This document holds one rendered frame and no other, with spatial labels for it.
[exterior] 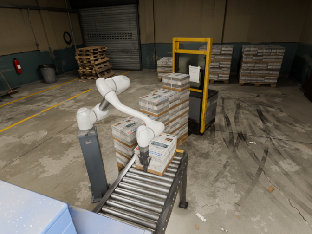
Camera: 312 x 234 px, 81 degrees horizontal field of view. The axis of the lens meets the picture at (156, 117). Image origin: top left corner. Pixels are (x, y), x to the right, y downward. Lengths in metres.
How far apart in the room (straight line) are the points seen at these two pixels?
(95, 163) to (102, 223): 1.81
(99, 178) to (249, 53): 6.15
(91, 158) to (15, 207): 1.92
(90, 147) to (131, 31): 8.12
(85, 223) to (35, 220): 0.24
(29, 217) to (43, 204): 0.03
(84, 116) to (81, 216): 1.54
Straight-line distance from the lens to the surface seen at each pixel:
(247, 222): 2.64
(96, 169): 2.46
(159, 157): 1.64
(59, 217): 0.42
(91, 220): 0.64
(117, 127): 2.56
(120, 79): 1.71
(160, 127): 1.54
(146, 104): 2.80
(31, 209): 0.45
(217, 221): 2.54
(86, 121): 2.12
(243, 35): 8.85
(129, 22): 9.87
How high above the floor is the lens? 2.04
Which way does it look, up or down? 26 degrees down
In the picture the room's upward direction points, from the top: 2 degrees counter-clockwise
